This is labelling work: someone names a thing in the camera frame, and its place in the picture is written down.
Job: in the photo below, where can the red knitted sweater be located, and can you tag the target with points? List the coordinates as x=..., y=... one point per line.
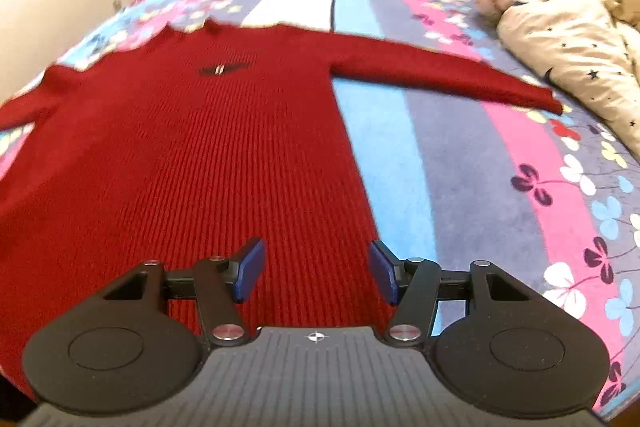
x=200, y=157

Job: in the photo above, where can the cream star-print quilt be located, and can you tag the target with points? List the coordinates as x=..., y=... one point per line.
x=560, y=7

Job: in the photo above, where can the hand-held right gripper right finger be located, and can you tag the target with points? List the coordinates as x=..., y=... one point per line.
x=382, y=273

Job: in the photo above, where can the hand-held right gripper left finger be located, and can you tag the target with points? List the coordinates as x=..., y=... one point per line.
x=250, y=271

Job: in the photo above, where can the floral striped blanket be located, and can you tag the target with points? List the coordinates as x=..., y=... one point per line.
x=450, y=157

